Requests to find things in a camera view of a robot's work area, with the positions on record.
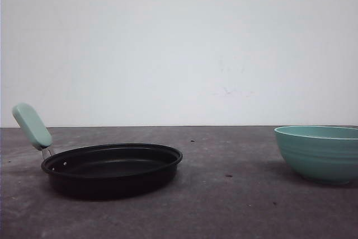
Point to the black frying pan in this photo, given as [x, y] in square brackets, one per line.
[99, 172]

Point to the teal green bowl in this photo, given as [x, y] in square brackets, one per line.
[324, 154]

